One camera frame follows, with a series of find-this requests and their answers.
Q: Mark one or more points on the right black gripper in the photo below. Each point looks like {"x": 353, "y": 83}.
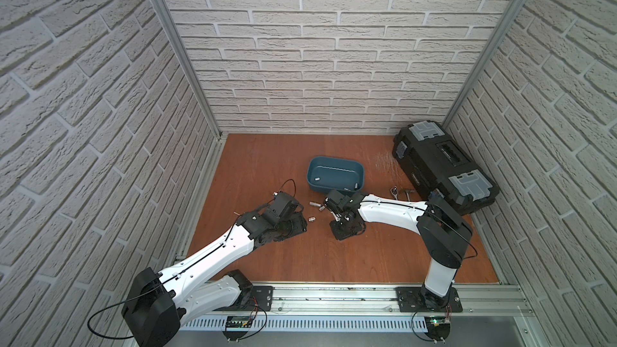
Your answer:
{"x": 340, "y": 235}

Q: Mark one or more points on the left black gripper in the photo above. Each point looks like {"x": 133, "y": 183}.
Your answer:
{"x": 292, "y": 225}

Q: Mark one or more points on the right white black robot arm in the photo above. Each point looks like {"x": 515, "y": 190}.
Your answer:
{"x": 446, "y": 236}

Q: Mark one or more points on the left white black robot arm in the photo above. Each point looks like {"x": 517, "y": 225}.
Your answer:
{"x": 159, "y": 303}

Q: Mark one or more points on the teal plastic storage box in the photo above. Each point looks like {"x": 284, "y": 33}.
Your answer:
{"x": 330, "y": 173}

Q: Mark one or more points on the black grey toolbox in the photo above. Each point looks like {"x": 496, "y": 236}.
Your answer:
{"x": 435, "y": 164}

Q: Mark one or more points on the left green circuit board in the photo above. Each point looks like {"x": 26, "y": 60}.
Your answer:
{"x": 237, "y": 327}

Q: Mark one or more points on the green circuit board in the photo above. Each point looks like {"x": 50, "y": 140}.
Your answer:
{"x": 237, "y": 327}
{"x": 438, "y": 329}

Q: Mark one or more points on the right green circuit board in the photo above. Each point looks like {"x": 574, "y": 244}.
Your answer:
{"x": 438, "y": 329}

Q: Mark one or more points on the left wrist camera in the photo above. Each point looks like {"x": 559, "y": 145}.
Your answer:
{"x": 283, "y": 205}

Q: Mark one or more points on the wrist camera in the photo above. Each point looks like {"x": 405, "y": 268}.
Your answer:
{"x": 283, "y": 205}
{"x": 337, "y": 203}

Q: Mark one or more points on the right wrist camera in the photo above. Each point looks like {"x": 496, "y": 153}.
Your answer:
{"x": 337, "y": 203}

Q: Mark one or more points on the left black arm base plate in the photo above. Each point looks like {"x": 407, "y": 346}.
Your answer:
{"x": 259, "y": 296}

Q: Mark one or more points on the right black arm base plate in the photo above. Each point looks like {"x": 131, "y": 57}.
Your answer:
{"x": 420, "y": 299}

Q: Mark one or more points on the aluminium front rail frame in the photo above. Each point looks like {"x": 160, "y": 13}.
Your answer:
{"x": 373, "y": 308}

